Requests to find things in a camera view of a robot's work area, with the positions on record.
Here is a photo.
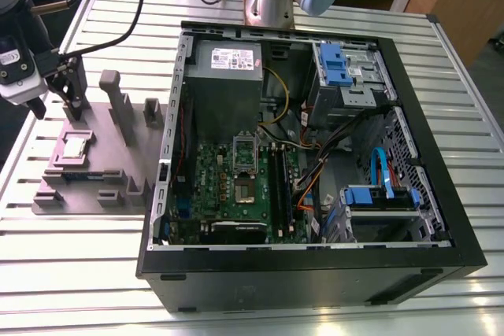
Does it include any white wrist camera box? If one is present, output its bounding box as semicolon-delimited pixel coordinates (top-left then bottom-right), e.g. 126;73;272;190
0;35;43;108

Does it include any black camera cable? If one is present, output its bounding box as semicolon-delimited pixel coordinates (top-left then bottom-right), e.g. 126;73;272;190
46;0;146;57

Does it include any blue plastic drive bracket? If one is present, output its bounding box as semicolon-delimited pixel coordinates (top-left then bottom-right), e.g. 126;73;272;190
325;68;354;87
320;43;348;72

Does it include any silver drive cage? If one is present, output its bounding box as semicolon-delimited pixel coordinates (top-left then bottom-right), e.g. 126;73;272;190
306;40;398;129

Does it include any black RAM slot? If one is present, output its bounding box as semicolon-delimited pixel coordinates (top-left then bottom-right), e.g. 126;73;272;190
280;143;295;234
269;143;284;235

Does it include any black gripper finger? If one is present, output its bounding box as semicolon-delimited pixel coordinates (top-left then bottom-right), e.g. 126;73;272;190
24;93;47;121
49;56;88;121

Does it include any blue disk carrier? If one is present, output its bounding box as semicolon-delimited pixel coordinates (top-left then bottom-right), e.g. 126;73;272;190
339;185;421;212

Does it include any orange wire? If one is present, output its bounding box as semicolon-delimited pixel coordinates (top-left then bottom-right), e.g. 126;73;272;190
295;170;322;213

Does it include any black PC case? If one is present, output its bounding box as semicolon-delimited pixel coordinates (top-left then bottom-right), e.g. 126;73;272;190
135;19;488;316

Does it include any grey parts rack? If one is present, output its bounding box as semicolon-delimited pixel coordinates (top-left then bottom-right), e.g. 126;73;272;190
31;70;170;217

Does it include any grey power supply unit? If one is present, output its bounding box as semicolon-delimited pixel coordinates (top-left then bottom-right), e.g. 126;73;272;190
184;41;264;138

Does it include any blue flat wire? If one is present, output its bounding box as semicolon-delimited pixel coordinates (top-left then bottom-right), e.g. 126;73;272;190
369;146;395;200

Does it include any silver CPU chip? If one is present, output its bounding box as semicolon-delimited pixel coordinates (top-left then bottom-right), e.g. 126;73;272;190
62;135;86;158

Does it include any CPU socket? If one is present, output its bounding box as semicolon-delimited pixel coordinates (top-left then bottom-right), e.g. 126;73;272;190
234;176;260;205

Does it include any black graphics card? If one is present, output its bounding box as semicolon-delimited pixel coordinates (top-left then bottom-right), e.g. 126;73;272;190
199;220;269;246

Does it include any green motherboard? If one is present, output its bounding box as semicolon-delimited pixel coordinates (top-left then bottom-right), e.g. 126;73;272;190
169;137;312;245

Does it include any black cable bundle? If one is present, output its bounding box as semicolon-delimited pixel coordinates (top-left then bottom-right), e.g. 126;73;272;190
293;104;397;191

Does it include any yellow wire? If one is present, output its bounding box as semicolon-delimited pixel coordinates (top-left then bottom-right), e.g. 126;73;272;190
258;66;291;127

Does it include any RAM stick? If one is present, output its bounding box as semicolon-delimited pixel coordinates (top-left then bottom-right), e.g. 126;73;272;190
62;172;107;180

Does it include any thin red fan wire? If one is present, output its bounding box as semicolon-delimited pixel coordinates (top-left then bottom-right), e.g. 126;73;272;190
175;105;188;179

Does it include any metal socket cover frame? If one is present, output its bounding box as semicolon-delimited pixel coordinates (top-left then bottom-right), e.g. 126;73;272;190
232;131;261;176

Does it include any silver disk bay cage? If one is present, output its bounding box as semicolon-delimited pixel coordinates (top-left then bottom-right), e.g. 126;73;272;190
336;184;450;245

